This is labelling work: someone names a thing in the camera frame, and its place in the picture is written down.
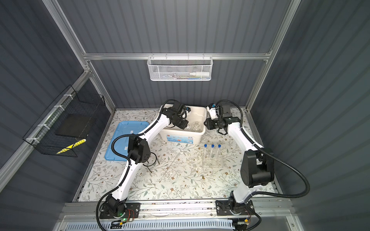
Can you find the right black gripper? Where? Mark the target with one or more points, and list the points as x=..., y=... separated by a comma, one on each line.
x=209, y=125

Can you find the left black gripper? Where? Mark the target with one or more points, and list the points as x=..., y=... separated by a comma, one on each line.
x=185, y=122

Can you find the clear glass flask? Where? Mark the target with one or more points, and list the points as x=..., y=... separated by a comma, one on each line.
x=197, y=127

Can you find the white plastic storage bin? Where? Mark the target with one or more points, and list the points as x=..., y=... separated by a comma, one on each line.
x=192, y=133

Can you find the blue capped test tube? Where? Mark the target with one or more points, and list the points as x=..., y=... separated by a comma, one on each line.
x=205, y=153
x=211, y=153
x=219, y=153

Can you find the thin wire test tube brush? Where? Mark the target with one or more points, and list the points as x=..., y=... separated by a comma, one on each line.
x=175, y=160

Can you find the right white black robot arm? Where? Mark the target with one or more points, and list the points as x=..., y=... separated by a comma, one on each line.
x=257, y=167

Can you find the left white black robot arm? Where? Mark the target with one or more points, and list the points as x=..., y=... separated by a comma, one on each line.
x=138, y=153

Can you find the white bottle in basket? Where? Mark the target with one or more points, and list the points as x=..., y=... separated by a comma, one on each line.
x=201, y=75

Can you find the blue plastic lid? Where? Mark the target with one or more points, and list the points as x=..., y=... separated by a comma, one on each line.
x=121, y=146

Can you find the black pad in basket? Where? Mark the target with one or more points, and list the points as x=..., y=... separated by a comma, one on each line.
x=76, y=126

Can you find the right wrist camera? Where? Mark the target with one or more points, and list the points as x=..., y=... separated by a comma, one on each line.
x=212, y=111

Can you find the white wire mesh basket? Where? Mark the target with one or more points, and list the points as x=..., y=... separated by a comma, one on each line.
x=178, y=69

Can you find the black wire ring stand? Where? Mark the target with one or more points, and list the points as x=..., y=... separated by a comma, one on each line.
x=152, y=161

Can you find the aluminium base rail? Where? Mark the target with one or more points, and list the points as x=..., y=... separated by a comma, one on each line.
x=183, y=209

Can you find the black wire basket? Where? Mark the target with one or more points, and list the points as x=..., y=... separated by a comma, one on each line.
x=42, y=136

